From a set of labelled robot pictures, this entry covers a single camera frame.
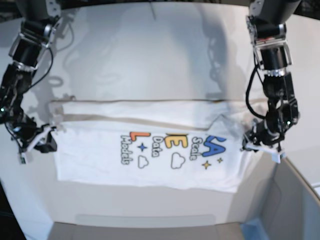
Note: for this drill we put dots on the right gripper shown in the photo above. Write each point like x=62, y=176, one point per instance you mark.
x=29, y=136

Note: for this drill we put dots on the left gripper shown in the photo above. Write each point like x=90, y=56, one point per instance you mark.
x=260, y=138

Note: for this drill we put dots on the white printed t-shirt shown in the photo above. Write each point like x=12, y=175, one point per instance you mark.
x=180, y=144

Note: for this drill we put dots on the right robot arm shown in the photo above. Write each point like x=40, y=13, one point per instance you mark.
x=41, y=18

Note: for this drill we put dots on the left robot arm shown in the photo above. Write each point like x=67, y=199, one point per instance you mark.
x=266, y=24

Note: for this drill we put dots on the grey bin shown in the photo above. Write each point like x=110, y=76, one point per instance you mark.
x=279, y=198

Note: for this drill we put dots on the grey front tray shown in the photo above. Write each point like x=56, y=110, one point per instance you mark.
x=188, y=227

